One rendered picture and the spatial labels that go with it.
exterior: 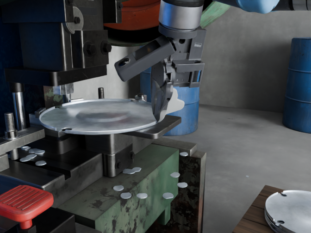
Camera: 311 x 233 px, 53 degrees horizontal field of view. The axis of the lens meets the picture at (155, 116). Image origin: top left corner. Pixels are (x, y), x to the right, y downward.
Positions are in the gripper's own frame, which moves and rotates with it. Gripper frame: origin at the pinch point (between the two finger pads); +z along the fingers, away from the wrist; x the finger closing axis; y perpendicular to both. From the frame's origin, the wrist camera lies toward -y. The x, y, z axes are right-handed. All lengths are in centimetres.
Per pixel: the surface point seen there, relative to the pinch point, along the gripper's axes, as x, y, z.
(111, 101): 20.7, -4.7, 8.5
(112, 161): 0.0, -9.1, 11.2
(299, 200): 0, 60, 43
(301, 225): -11, 49, 39
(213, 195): 56, 69, 103
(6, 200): -20.1, -28.2, -3.4
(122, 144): 3.1, -6.0, 9.5
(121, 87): 215, 52, 116
